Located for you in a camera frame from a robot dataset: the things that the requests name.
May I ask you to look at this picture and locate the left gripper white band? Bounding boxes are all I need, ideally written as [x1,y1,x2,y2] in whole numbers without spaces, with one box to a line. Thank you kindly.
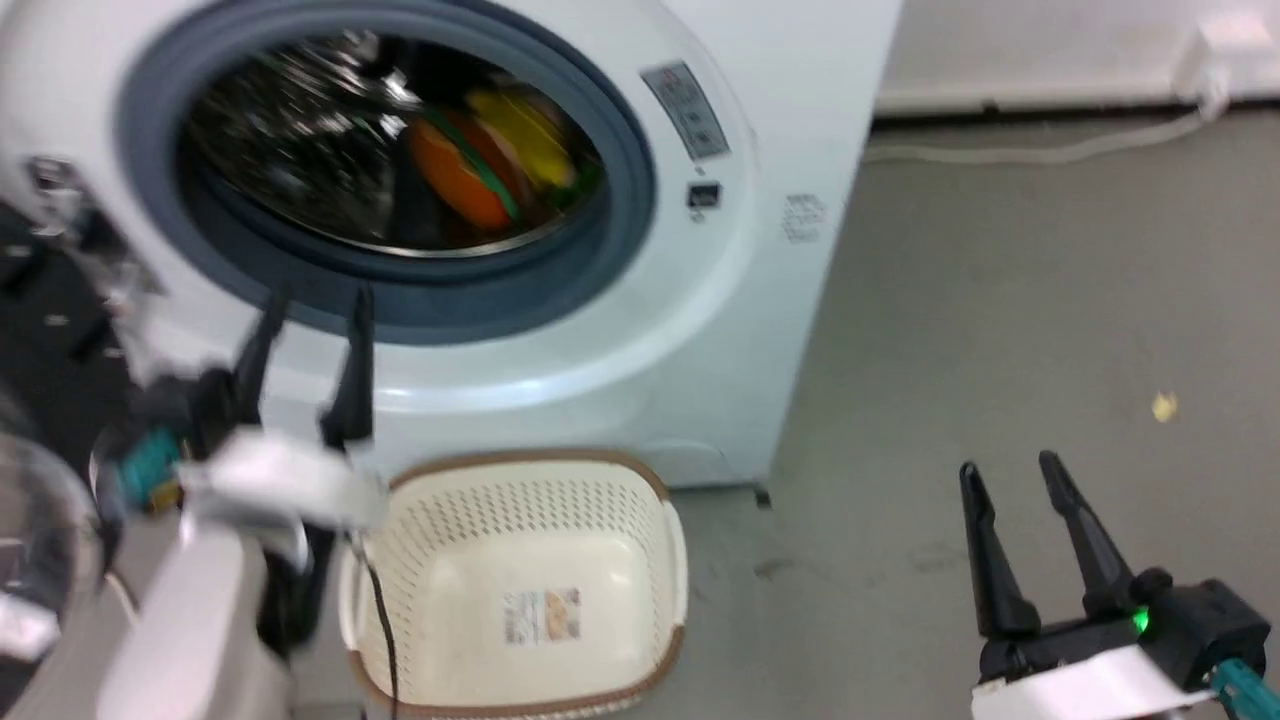
[128,284,393,533]

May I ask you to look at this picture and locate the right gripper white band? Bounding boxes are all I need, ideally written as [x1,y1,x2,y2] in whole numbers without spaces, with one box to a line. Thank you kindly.
[958,450,1274,720]

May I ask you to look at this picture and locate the cream perforated laundry basket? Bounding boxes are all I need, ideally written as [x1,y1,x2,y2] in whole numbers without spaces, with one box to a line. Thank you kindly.
[338,449,691,720]

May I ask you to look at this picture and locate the white front-load washing machine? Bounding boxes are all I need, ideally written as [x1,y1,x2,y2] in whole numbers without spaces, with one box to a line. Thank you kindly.
[0,0,906,511]

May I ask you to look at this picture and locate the yellow plush toy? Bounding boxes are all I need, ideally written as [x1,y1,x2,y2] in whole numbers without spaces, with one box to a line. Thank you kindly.
[464,87,582,192]

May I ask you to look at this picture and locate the green plush piece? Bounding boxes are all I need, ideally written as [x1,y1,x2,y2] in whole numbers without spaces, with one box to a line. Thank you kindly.
[545,160,607,212]

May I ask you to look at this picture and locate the orange yellow green clothes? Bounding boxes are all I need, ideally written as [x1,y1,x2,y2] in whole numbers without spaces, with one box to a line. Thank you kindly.
[405,113,528,234]

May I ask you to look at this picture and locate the dark glass washer door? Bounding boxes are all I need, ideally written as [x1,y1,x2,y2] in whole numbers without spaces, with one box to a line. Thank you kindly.
[0,155,166,691]

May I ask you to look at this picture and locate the teal cable connector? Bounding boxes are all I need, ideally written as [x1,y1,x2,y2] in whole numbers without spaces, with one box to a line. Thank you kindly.
[1212,658,1280,713]
[118,430,183,511]

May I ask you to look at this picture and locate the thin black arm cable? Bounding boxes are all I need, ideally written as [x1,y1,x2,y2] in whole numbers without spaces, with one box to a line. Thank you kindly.
[345,528,401,720]

